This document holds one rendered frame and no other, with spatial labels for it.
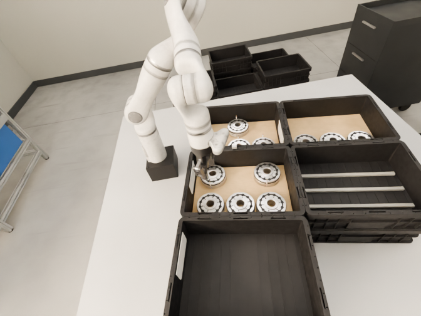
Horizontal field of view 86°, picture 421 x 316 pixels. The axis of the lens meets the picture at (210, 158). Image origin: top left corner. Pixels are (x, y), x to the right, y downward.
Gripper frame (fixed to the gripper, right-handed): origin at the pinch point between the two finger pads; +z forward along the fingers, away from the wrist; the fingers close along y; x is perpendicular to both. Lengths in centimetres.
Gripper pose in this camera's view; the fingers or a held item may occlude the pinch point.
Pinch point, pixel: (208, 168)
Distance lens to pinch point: 77.3
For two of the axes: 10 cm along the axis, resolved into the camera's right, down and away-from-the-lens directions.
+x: 9.3, 1.8, -3.1
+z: 1.2, 6.4, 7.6
